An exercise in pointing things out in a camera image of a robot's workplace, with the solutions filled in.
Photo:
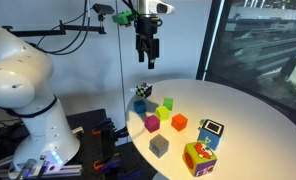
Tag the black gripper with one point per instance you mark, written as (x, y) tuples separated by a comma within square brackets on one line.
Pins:
[(147, 31)]

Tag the green block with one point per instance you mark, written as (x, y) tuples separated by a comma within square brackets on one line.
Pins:
[(168, 104)]

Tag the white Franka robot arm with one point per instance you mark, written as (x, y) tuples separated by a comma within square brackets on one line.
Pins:
[(21, 83)]

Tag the blue block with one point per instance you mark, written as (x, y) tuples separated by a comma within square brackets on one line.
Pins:
[(140, 107)]

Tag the yellow block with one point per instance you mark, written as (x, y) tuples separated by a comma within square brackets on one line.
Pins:
[(162, 113)]

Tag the magenta block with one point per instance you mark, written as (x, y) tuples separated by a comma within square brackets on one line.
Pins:
[(152, 123)]

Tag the orange block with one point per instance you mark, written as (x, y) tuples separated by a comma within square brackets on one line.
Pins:
[(179, 122)]

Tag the gray block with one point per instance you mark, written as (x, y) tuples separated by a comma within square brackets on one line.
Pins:
[(159, 146)]

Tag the black green checkered cube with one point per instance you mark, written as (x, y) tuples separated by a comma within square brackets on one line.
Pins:
[(144, 90)]

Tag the small white tag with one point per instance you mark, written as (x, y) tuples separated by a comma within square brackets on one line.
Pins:
[(133, 90)]

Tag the black orange clamp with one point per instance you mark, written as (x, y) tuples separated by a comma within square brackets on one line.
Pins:
[(106, 164), (103, 128)]

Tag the blue soft number cube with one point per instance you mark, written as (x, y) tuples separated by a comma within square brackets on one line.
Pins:
[(210, 135)]

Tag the black breadboard table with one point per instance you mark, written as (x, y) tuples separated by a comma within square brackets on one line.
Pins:
[(88, 146)]

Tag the colorful soft toy cube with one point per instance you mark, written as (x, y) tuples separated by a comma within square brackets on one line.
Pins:
[(199, 159)]

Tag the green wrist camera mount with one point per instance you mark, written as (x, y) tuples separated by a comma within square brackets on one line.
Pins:
[(123, 18)]

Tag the black external camera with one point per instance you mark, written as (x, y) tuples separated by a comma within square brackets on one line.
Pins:
[(103, 8)]

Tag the dark window frame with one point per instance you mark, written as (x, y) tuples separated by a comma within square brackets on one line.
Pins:
[(209, 36)]

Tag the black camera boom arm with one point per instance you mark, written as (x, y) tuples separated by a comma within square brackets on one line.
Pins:
[(54, 31)]

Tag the aluminium rail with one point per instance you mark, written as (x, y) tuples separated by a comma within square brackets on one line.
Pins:
[(68, 170)]

